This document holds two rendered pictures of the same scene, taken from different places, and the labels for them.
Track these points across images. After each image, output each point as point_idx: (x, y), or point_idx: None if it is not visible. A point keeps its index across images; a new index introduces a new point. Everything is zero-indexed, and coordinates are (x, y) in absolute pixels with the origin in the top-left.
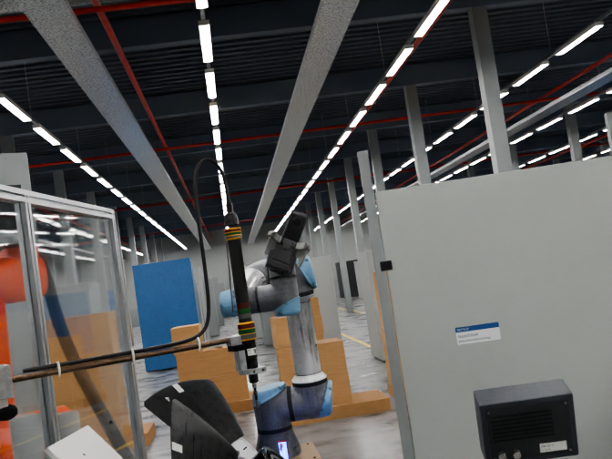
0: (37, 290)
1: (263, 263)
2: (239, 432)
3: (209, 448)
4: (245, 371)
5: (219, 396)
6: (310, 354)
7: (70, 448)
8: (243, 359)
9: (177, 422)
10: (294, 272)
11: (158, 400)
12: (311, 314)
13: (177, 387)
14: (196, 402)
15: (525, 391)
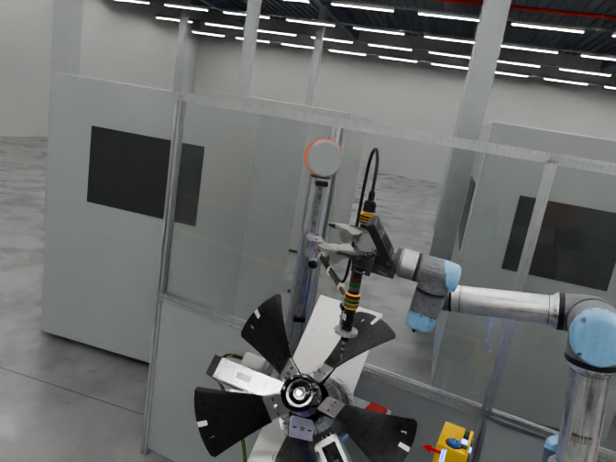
0: (529, 236)
1: (580, 299)
2: (335, 365)
3: (273, 334)
4: (337, 324)
5: (371, 344)
6: (561, 435)
7: (335, 307)
8: (341, 316)
9: (268, 303)
10: (423, 289)
11: (360, 316)
12: (579, 393)
13: (375, 320)
14: (362, 334)
15: None
